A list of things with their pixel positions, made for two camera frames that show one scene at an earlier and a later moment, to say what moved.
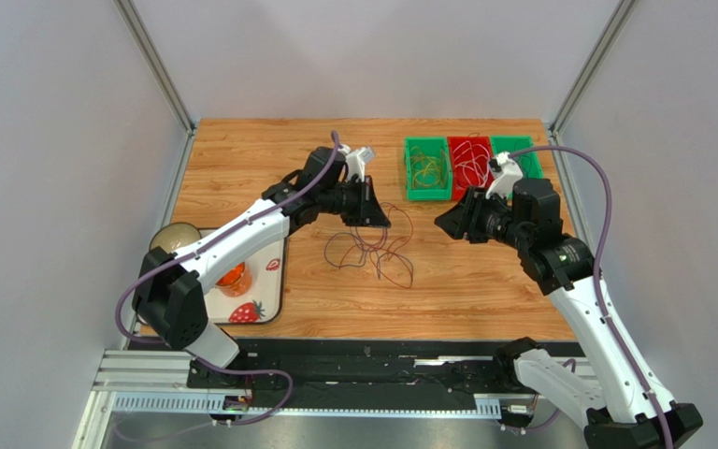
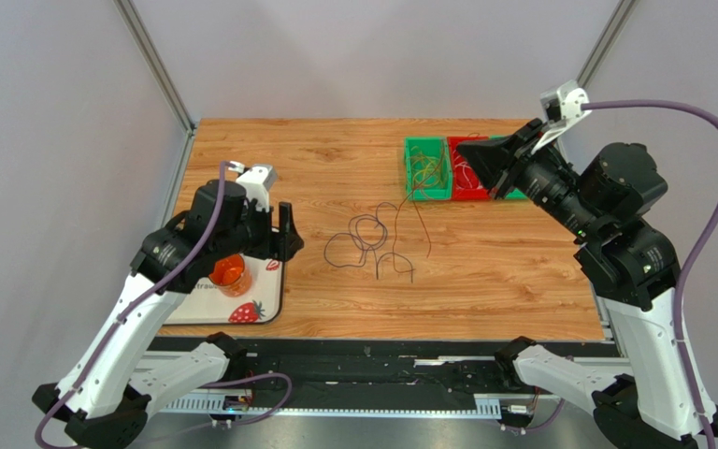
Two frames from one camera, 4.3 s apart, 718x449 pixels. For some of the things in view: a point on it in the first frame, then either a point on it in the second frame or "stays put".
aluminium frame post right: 615,21 stays put
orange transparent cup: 236,282 stays put
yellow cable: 425,170 stays put
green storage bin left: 428,173 stays put
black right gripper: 474,217 → 516,167
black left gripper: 368,212 → 289,242
